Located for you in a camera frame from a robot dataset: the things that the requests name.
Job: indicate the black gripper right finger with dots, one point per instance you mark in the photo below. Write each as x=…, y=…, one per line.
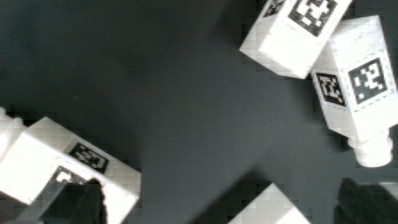
x=367, y=203

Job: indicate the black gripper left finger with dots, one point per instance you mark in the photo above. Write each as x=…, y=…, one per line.
x=78, y=208

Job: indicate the white table leg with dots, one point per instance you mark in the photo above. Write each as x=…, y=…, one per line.
x=291, y=33
x=49, y=155
x=357, y=87

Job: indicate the white square tabletop part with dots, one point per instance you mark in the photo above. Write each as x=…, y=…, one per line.
x=271, y=210

